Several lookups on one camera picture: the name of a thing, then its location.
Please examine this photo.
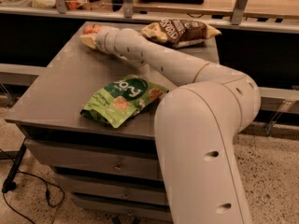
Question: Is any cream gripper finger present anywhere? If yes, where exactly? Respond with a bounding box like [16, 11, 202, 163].
[80, 34, 97, 49]

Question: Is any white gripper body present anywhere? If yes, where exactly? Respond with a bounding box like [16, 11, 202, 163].
[95, 26, 120, 54]

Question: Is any red apple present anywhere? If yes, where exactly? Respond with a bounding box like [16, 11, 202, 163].
[83, 24, 101, 35]

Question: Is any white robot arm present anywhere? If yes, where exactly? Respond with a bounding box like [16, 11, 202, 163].
[82, 25, 261, 224]

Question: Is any green snack bag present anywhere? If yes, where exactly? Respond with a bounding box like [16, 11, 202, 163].
[80, 75, 168, 128]

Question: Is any brown chip bag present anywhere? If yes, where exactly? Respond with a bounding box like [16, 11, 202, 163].
[141, 20, 221, 48]

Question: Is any black stand leg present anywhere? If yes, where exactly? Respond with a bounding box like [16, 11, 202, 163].
[0, 143, 27, 193]

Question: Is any metal railing post middle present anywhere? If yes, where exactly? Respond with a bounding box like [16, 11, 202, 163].
[122, 0, 134, 18]

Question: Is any black cable on floor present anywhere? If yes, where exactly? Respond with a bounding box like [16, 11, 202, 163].
[0, 147, 66, 224]

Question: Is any metal railing post right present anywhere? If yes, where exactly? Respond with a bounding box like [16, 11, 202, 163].
[231, 0, 249, 25]

